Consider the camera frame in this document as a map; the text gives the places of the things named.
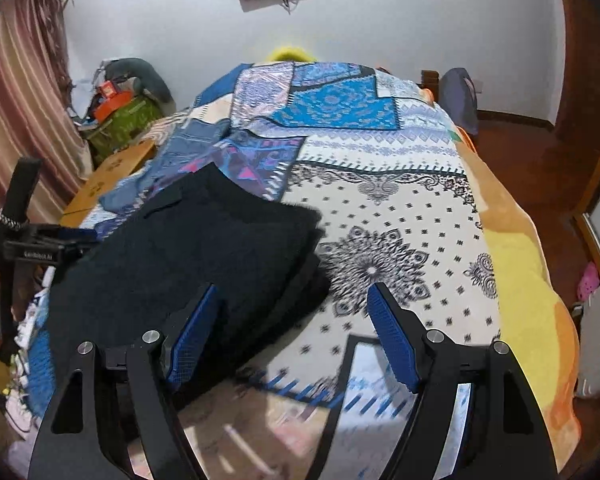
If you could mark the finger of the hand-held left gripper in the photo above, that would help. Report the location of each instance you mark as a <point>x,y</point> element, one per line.
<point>80,236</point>

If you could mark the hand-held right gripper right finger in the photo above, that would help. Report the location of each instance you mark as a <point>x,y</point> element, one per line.
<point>392,335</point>

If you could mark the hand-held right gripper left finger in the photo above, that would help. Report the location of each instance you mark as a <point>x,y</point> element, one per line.
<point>195,330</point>

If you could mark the black pants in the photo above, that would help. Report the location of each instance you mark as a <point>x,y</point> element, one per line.
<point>205,250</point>

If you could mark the wooden board with flower cutouts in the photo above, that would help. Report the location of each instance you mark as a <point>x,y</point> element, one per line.
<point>115,165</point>

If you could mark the green bag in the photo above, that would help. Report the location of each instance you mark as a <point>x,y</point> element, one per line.
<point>125,127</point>

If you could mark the orange lid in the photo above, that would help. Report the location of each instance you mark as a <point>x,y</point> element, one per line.
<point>112,107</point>

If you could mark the yellow orange fleece blanket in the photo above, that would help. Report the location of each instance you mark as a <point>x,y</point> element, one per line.
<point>520,270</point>

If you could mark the red box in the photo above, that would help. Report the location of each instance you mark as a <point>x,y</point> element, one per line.
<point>109,89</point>

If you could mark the patchwork printed blanket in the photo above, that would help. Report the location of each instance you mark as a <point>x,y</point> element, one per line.
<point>380,185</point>

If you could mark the striped pink curtain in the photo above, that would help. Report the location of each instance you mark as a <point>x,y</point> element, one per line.
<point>25,85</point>

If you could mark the grey plush cushion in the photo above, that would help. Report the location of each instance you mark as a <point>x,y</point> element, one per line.
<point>140,72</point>

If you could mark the pink clog shoe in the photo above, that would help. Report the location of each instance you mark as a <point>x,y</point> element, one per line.
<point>589,277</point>

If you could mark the wooden chair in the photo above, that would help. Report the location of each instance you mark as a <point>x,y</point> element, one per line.
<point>429,85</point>

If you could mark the yellow pillow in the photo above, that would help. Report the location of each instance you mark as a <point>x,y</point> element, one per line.
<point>292,54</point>

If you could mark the wooden door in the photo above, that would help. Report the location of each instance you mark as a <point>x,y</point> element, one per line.
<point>595,110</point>

